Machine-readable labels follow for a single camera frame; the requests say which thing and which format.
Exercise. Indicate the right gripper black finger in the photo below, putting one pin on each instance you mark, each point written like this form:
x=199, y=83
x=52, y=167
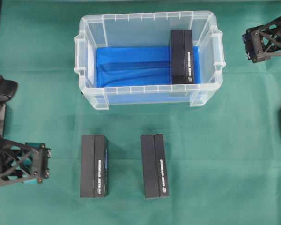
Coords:
x=263, y=42

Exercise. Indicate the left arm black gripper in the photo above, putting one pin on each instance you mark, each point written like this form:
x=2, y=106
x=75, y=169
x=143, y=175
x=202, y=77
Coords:
x=19, y=163

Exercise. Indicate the black camera box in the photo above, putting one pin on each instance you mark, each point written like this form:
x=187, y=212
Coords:
x=154, y=166
x=181, y=57
x=94, y=166

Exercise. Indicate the clear plastic storage bin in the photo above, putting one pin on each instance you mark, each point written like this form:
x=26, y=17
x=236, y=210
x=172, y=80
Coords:
x=144, y=30

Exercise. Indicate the green table cloth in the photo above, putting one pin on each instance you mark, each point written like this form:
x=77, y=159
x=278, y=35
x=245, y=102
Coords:
x=223, y=159

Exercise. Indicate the blue liner sheet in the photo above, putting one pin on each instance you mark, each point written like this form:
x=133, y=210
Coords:
x=139, y=66

